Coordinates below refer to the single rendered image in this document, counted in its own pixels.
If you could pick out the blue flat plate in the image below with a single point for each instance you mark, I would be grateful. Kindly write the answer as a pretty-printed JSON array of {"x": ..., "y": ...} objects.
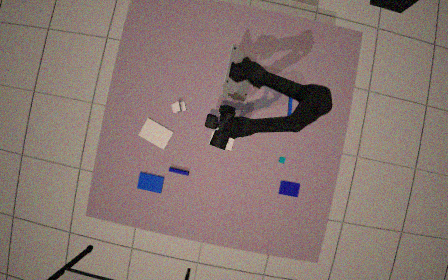
[{"x": 150, "y": 182}]

